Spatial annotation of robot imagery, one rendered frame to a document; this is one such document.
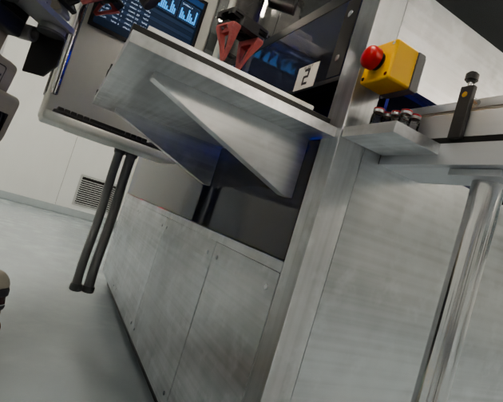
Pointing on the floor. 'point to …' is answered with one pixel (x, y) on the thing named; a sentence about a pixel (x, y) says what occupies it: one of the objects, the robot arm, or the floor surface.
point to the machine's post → (320, 214)
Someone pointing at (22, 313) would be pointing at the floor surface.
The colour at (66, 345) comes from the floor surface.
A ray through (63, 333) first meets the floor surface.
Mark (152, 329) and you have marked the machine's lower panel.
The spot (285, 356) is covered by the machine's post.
